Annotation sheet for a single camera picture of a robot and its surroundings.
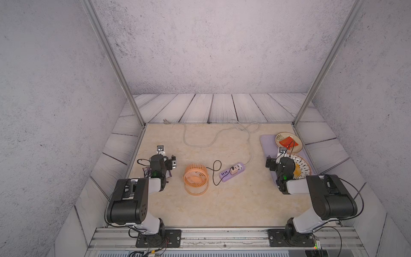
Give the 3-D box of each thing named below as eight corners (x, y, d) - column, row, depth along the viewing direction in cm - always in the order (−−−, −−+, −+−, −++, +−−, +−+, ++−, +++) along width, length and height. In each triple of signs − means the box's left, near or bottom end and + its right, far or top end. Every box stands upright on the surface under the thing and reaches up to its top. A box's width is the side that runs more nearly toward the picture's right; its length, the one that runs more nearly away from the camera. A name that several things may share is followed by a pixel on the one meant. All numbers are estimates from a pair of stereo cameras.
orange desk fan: (185, 195, 89) (182, 185, 79) (187, 174, 97) (185, 163, 87) (208, 195, 89) (208, 185, 79) (209, 174, 97) (208, 163, 87)
